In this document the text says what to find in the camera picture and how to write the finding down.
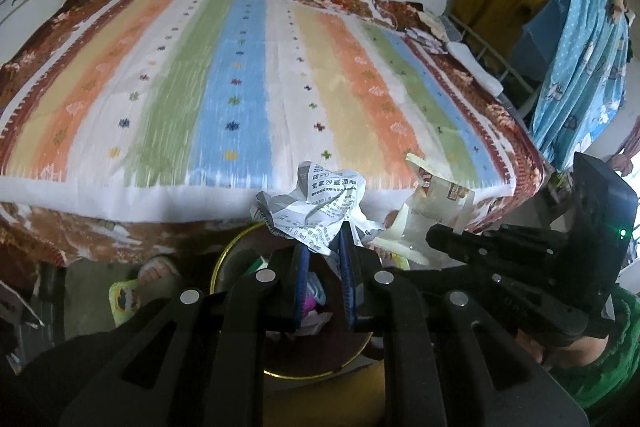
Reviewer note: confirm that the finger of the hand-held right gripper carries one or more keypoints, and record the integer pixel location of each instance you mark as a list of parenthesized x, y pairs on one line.
[(500, 242), (540, 287)]

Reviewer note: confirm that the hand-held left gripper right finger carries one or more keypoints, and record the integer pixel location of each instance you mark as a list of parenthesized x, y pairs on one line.
[(347, 277)]

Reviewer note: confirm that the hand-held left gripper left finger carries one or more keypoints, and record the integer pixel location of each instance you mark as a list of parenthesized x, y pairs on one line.
[(301, 287)]

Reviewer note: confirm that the brown round bin yellow rim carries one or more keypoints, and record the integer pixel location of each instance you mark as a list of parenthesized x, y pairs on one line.
[(320, 352)]

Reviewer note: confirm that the printed paper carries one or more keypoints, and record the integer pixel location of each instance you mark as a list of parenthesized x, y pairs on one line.
[(310, 212)]

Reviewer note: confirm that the clear plastic food packet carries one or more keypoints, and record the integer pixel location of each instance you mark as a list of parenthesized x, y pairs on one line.
[(425, 212)]

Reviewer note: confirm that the person's right forearm green sleeve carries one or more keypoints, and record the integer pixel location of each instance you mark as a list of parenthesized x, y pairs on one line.
[(620, 357)]

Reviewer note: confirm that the person's right hand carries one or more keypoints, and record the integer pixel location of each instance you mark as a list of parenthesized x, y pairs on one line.
[(580, 352)]

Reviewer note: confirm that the pink crumpled wrapper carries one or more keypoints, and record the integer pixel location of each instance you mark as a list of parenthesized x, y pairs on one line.
[(311, 304)]

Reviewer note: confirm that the white paper scrap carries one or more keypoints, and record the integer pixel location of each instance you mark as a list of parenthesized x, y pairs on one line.
[(305, 324)]

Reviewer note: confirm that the green white packet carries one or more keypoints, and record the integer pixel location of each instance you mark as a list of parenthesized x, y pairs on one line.
[(257, 268)]

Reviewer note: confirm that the pink slipper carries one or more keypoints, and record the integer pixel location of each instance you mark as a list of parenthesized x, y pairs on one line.
[(157, 274)]

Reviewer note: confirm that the white metal rack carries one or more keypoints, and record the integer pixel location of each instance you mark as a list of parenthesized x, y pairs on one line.
[(520, 79)]

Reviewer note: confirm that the blue printed curtain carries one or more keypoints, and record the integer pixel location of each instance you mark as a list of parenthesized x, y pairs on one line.
[(585, 57)]

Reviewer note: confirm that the white folded cloth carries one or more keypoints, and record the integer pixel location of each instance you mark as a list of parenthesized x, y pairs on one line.
[(475, 67)]

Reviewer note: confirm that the yellow green printed bag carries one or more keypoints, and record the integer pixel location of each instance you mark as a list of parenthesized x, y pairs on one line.
[(125, 302)]

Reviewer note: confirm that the blue storage bag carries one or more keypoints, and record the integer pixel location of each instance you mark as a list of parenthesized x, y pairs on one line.
[(545, 37)]

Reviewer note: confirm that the striped colourful bed blanket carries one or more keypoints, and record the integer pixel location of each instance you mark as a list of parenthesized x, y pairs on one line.
[(100, 232)]

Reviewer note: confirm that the striped colourful mat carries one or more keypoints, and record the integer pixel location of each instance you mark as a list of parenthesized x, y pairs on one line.
[(240, 82)]

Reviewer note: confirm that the pile of crumpled cloths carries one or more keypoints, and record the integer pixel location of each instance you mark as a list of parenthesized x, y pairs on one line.
[(425, 32)]

